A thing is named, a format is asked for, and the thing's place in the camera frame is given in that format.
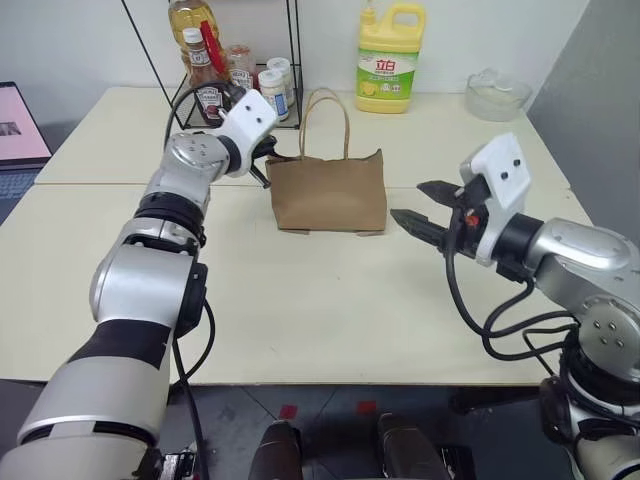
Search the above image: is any brown sauce bottle white cap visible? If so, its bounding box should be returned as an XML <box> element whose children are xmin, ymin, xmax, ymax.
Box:
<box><xmin>180</xmin><ymin>27</ymin><xmax>215</xmax><ymax>89</ymax></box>

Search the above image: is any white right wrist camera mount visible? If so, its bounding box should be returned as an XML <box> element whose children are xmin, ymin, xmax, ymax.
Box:
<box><xmin>458</xmin><ymin>132</ymin><xmax>533</xmax><ymax>267</ymax></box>

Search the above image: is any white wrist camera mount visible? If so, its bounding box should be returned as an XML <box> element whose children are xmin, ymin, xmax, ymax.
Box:
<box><xmin>218</xmin><ymin>89</ymin><xmax>280</xmax><ymax>178</ymax></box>
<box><xmin>458</xmin><ymin>132</ymin><xmax>533</xmax><ymax>267</ymax></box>

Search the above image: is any cooking oil bottle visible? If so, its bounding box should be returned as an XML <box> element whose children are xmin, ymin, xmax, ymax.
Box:
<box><xmin>168</xmin><ymin>0</ymin><xmax>214</xmax><ymax>52</ymax></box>

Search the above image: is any black wire rack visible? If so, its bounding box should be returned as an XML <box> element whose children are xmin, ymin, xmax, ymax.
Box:
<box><xmin>120</xmin><ymin>0</ymin><xmax>305</xmax><ymax>130</ymax></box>

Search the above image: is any squeeze ketchup bottle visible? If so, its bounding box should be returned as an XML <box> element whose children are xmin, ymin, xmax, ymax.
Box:
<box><xmin>194</xmin><ymin>84</ymin><xmax>235</xmax><ymax>127</ymax></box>

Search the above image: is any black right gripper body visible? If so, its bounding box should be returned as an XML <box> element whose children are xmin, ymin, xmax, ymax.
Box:
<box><xmin>445</xmin><ymin>173</ymin><xmax>495</xmax><ymax>261</ymax></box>

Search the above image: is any red plastic bottle handle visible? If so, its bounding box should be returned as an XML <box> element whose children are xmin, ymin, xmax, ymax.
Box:
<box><xmin>199</xmin><ymin>20</ymin><xmax>231</xmax><ymax>82</ymax></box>

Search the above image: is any yellow dish detergent bottle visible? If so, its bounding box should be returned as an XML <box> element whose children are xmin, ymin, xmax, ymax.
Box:
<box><xmin>354</xmin><ymin>0</ymin><xmax>428</xmax><ymax>116</ymax></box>

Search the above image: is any brown paper bag with handles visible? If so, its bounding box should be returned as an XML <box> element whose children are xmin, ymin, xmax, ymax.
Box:
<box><xmin>264</xmin><ymin>88</ymin><xmax>388</xmax><ymax>237</ymax></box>

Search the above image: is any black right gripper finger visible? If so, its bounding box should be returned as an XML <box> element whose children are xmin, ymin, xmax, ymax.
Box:
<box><xmin>416</xmin><ymin>180</ymin><xmax>465</xmax><ymax>207</ymax></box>
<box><xmin>389</xmin><ymin>208</ymin><xmax>455</xmax><ymax>252</ymax></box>

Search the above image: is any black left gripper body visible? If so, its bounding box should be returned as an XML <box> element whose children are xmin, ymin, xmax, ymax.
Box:
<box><xmin>248</xmin><ymin>132</ymin><xmax>280</xmax><ymax>174</ymax></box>

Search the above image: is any glass ketchup jar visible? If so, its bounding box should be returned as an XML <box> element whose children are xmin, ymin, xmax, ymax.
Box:
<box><xmin>226</xmin><ymin>45</ymin><xmax>258</xmax><ymax>94</ymax></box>

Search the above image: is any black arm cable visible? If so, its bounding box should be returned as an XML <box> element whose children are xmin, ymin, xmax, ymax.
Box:
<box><xmin>443</xmin><ymin>238</ymin><xmax>582</xmax><ymax>362</ymax></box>
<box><xmin>163</xmin><ymin>81</ymin><xmax>247</xmax><ymax>480</ymax></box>

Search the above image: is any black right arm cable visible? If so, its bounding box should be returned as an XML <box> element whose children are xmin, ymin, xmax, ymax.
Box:
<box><xmin>443</xmin><ymin>238</ymin><xmax>582</xmax><ymax>362</ymax></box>

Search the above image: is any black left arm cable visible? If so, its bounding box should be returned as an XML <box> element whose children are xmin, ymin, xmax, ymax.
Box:
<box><xmin>163</xmin><ymin>81</ymin><xmax>247</xmax><ymax>480</ymax></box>

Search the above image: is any open laptop computer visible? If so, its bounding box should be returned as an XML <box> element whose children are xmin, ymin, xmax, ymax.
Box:
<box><xmin>0</xmin><ymin>81</ymin><xmax>54</xmax><ymax>227</ymax></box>

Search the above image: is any white seasoning jar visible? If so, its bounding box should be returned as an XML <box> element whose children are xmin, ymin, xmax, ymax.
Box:
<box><xmin>265</xmin><ymin>56</ymin><xmax>297</xmax><ymax>107</ymax></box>
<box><xmin>257</xmin><ymin>68</ymin><xmax>291</xmax><ymax>122</ymax></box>

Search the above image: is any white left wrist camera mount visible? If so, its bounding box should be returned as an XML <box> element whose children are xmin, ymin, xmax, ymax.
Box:
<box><xmin>218</xmin><ymin>89</ymin><xmax>280</xmax><ymax>178</ymax></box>

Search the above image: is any clear glass bowl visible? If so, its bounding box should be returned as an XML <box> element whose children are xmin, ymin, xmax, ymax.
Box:
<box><xmin>465</xmin><ymin>66</ymin><xmax>533</xmax><ymax>123</ymax></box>

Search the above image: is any dark rounded shape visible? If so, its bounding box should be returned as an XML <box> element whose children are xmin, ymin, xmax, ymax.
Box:
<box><xmin>253</xmin><ymin>419</ymin><xmax>304</xmax><ymax>480</ymax></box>
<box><xmin>376</xmin><ymin>411</ymin><xmax>442</xmax><ymax>480</ymax></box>

